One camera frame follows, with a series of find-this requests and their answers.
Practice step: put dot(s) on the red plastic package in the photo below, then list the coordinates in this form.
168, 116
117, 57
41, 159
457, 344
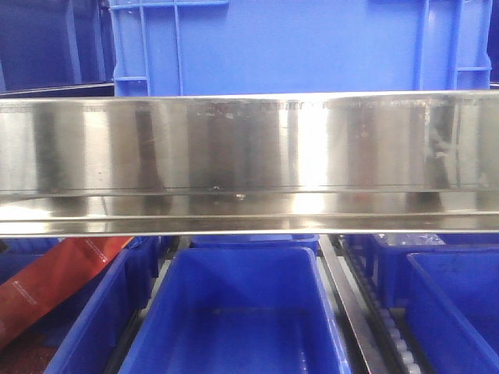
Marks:
39, 287

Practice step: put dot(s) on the blue bin centre lower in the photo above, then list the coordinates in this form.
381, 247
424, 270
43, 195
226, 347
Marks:
239, 311

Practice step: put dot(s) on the steel shelf divider rail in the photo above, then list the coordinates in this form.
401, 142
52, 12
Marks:
364, 351

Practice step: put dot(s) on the blue bin right lower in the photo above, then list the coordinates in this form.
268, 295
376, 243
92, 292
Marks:
448, 286

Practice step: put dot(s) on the blue bin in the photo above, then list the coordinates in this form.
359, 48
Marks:
80, 335
448, 286
239, 311

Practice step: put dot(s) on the white roller track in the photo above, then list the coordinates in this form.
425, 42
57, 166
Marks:
390, 338

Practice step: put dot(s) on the large blue crate upper shelf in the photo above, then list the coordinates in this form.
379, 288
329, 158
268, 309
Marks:
190, 48

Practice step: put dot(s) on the blue bin left lower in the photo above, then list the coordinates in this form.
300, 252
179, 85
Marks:
80, 335

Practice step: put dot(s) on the dark blue crate upper left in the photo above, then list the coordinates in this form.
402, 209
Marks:
47, 44

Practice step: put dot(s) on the stainless steel shelf beam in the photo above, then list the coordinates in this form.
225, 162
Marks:
424, 161

